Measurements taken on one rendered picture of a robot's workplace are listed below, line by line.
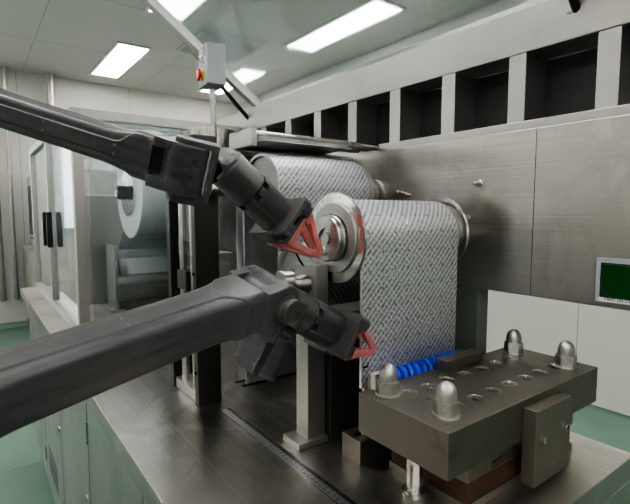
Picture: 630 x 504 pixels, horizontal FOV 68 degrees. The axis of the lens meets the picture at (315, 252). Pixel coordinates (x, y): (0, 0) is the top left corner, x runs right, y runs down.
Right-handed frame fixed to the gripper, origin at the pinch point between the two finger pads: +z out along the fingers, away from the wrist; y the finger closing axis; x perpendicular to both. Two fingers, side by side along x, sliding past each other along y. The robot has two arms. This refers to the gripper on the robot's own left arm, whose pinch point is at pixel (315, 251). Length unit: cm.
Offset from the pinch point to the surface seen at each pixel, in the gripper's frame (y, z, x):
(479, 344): 3.6, 43.0, 8.7
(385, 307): 5.8, 13.4, -1.0
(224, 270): -68, 18, 4
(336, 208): 1.2, -1.6, 7.6
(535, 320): -108, 250, 123
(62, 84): -543, -72, 166
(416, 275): 6.1, 16.0, 7.2
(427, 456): 21.7, 16.4, -18.8
